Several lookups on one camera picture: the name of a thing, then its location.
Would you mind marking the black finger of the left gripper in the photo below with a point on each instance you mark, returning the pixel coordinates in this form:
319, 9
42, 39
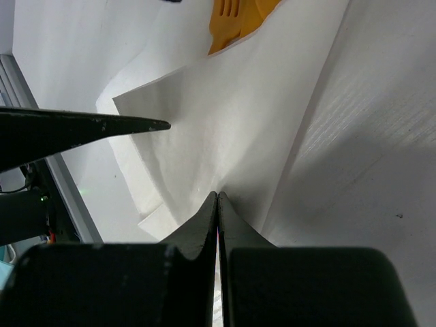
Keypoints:
29, 135

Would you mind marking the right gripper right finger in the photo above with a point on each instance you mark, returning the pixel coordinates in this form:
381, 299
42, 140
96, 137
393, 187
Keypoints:
266, 285

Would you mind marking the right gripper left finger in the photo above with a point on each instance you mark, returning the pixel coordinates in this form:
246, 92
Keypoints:
170, 283

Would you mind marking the orange plastic fork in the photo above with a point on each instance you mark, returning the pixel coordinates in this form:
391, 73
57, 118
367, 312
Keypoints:
231, 20

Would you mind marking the orange plastic spoon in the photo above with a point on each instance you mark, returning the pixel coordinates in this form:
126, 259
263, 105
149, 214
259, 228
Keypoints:
265, 7

